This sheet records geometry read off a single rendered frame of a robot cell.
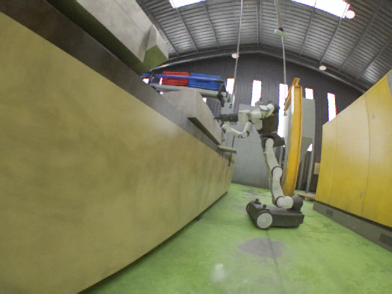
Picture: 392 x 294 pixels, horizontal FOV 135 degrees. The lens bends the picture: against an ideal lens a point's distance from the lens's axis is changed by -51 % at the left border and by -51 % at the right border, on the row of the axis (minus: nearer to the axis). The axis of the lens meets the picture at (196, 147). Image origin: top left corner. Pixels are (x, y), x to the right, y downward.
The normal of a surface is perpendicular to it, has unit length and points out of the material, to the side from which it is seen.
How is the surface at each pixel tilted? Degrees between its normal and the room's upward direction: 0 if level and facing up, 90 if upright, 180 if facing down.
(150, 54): 149
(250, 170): 90
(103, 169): 89
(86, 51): 90
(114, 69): 90
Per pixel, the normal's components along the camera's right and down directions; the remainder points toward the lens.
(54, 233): 0.94, 0.15
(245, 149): -0.29, -0.15
